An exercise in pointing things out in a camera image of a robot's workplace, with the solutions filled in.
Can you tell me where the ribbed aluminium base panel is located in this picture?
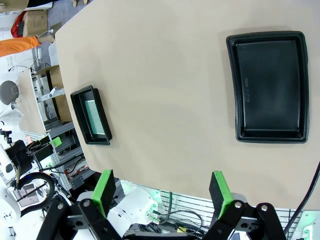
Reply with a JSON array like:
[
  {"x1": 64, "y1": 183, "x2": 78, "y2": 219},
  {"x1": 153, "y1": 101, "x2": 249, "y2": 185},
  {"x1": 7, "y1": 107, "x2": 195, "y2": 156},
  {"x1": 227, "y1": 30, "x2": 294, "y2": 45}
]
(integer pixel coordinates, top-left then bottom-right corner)
[{"x1": 159, "y1": 191, "x2": 304, "y2": 226}]

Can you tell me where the brown board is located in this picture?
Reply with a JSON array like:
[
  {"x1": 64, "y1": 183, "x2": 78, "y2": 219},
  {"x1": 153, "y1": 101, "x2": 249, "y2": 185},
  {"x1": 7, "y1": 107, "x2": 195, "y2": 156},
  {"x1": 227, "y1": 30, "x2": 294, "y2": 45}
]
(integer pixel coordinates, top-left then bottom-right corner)
[{"x1": 46, "y1": 64, "x2": 74, "y2": 124}]

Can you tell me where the brown cardboard box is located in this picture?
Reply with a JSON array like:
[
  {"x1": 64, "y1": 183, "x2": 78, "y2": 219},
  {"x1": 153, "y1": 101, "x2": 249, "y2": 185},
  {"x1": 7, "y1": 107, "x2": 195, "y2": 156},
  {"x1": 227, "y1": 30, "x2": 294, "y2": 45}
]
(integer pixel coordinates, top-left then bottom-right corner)
[{"x1": 26, "y1": 10, "x2": 49, "y2": 34}]

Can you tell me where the black left arm cable sleeve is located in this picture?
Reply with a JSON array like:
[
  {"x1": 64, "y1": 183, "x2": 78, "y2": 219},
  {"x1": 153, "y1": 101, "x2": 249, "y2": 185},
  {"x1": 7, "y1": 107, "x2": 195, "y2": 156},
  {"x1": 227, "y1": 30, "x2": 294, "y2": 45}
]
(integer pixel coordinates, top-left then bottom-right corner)
[{"x1": 14, "y1": 171, "x2": 56, "y2": 219}]

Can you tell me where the black plastic ESD tray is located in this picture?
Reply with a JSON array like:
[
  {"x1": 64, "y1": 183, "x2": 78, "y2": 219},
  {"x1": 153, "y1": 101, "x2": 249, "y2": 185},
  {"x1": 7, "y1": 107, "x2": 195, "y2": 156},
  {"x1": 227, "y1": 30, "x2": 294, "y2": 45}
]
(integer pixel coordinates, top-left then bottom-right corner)
[
  {"x1": 70, "y1": 85, "x2": 113, "y2": 147},
  {"x1": 225, "y1": 30, "x2": 311, "y2": 145}
]

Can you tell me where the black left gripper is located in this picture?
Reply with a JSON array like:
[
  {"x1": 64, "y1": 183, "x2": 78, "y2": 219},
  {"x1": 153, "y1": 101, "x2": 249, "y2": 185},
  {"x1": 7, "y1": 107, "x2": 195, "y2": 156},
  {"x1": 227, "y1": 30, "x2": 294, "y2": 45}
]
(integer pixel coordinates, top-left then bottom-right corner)
[{"x1": 4, "y1": 135, "x2": 63, "y2": 176}]

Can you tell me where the white tube handle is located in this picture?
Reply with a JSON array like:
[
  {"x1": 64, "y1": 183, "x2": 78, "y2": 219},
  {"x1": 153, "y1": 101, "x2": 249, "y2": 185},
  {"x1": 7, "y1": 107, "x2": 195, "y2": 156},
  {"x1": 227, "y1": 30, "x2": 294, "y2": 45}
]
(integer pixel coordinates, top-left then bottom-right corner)
[{"x1": 48, "y1": 85, "x2": 67, "y2": 99}]

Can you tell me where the person in orange sleeve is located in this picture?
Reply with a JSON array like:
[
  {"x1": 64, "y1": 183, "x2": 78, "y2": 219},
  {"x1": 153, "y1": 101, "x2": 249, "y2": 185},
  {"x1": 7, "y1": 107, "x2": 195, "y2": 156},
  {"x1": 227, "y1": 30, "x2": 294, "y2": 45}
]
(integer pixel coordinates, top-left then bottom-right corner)
[{"x1": 0, "y1": 35, "x2": 42, "y2": 58}]

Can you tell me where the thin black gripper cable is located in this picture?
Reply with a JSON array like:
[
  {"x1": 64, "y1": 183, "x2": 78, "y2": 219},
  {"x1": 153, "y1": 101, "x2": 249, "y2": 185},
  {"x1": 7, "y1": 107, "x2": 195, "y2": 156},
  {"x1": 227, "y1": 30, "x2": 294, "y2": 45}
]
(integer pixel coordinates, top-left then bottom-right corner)
[{"x1": 283, "y1": 161, "x2": 320, "y2": 234}]

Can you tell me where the red object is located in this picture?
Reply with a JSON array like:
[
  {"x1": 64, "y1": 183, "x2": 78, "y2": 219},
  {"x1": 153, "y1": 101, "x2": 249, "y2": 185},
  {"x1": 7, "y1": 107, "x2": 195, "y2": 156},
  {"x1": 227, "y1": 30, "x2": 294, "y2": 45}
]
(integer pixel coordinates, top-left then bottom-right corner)
[{"x1": 10, "y1": 11, "x2": 26, "y2": 39}]

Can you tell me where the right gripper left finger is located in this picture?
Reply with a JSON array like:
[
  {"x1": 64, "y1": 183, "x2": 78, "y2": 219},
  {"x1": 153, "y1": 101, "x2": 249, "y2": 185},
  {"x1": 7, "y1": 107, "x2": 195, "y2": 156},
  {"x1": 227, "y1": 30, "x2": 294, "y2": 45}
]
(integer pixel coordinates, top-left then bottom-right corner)
[{"x1": 36, "y1": 168, "x2": 124, "y2": 240}]

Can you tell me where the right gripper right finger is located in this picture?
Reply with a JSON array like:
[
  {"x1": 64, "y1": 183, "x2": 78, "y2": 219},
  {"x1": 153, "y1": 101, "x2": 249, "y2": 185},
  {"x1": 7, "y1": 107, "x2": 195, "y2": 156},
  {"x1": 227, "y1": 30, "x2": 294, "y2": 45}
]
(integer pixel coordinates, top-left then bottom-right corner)
[{"x1": 201, "y1": 170, "x2": 287, "y2": 240}]

